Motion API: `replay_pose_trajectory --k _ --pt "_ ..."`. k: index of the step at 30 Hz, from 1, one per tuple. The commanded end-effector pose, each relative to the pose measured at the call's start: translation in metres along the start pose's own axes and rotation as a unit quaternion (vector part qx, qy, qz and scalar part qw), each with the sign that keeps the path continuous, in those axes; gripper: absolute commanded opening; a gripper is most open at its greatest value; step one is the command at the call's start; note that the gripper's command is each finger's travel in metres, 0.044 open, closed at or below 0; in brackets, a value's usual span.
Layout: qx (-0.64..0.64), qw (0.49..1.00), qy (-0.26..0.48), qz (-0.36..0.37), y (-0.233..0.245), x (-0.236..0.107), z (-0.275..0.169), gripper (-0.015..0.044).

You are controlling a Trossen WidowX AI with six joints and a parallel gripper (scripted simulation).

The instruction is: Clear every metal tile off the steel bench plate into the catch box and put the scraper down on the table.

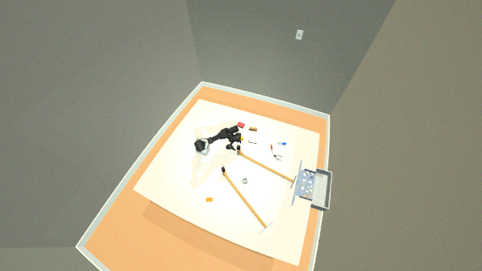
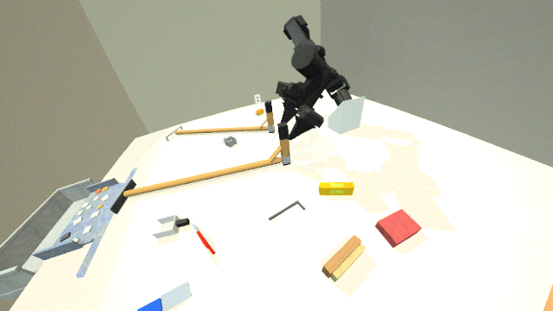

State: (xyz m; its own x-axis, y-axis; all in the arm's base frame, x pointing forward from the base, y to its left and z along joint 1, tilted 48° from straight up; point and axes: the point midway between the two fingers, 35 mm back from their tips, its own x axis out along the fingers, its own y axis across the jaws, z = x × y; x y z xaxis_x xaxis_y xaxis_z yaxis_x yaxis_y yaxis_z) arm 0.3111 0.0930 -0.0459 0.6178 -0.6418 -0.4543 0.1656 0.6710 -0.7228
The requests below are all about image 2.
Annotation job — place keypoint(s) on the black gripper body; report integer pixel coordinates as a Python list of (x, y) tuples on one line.
[(306, 108)]

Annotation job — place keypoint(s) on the red flat square block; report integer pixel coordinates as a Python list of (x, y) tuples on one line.
[(397, 227)]

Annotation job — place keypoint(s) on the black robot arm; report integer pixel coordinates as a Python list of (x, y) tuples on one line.
[(309, 60)]

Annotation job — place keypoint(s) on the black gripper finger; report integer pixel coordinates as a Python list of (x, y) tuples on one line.
[(288, 113), (299, 128)]

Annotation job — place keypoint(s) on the grey l-shaped bar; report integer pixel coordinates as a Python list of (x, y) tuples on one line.
[(286, 209)]

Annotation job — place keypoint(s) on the red-handled pliers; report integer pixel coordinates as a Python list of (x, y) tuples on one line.
[(202, 239)]

